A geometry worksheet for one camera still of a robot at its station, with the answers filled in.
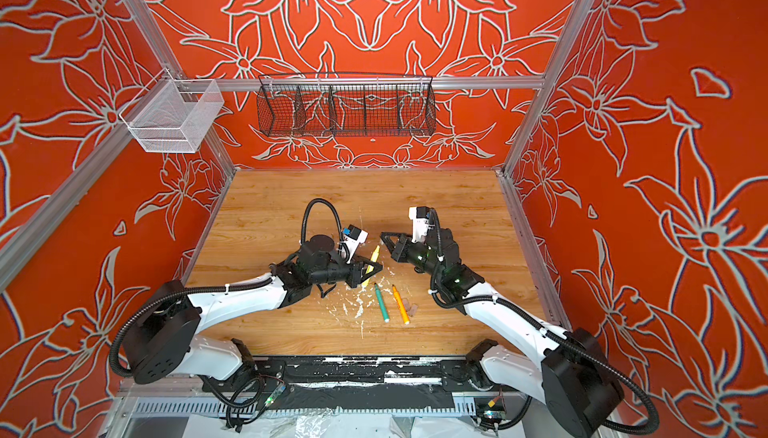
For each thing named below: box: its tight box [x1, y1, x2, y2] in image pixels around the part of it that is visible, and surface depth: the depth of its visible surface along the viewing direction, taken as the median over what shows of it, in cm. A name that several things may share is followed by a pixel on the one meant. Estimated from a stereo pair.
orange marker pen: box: [392, 284, 411, 325], surface depth 85 cm
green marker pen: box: [374, 283, 390, 323], surface depth 87 cm
